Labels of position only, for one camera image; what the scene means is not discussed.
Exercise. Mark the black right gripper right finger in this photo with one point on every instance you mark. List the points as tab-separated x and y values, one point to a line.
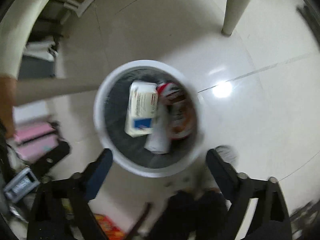
270	218

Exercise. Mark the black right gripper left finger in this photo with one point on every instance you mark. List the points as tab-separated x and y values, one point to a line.
48	218

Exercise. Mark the red white snack wrapper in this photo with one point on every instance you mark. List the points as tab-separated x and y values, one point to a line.
182	118

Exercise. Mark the white blue medicine box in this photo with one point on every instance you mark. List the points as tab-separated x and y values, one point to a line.
141	109

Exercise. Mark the white trash bin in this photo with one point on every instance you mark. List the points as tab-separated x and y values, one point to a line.
110	109

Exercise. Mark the red snack boxes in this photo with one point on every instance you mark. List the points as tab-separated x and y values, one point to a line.
111	230

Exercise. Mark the right grey slipper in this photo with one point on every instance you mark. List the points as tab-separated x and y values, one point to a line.
228	154

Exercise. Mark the pink suitcase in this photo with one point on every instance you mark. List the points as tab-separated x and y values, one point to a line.
34	141

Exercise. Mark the black trouser legs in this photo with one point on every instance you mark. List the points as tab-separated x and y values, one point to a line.
183	215

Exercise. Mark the white table leg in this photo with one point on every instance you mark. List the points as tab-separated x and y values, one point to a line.
39	89
233	12

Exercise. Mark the white crumpled paper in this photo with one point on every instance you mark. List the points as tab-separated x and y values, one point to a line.
158	142

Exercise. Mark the brown cloth table runner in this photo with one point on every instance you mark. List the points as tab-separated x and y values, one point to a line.
8	87

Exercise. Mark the striped cream tablecloth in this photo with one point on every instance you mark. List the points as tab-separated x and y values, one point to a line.
16	26

